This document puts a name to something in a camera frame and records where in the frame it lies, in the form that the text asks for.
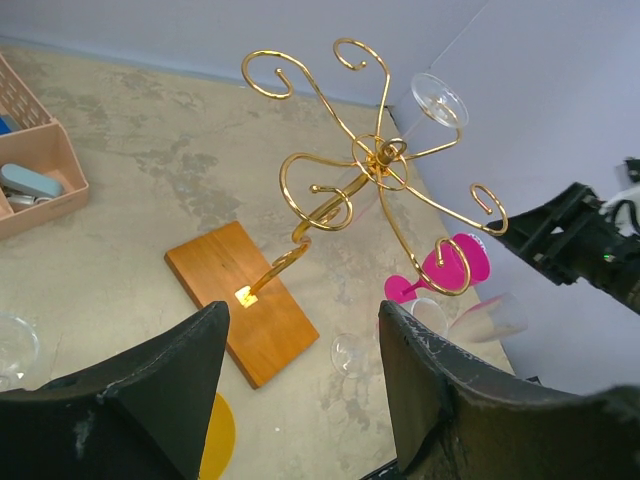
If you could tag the clear champagne flute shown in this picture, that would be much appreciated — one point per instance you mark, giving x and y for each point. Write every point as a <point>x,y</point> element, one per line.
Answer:
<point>437,102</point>

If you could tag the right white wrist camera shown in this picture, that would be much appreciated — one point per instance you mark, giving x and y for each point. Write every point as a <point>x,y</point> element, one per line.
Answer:
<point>622,210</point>

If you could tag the peach plastic desk organizer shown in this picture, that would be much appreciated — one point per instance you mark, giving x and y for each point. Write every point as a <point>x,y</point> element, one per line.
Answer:
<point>40,143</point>

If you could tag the yellow plastic wine glass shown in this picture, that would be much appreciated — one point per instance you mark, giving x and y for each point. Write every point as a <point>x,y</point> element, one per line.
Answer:
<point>220,440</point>

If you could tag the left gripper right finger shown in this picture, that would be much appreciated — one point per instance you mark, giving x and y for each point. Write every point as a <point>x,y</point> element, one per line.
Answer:
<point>455,416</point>

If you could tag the blue eraser case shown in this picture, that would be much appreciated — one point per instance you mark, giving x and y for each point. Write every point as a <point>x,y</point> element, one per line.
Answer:
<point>30,182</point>

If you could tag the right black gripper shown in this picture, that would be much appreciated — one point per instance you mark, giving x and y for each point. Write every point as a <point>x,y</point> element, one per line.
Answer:
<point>568,238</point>

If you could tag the pink plastic wine glass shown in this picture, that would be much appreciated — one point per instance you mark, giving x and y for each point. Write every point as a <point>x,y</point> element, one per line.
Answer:
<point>450,276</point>

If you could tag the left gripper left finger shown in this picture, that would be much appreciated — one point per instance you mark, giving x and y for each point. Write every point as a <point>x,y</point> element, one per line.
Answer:
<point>141,414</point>

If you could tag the gold wire wine glass rack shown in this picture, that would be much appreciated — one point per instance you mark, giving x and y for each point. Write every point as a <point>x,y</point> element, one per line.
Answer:
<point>268,330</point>

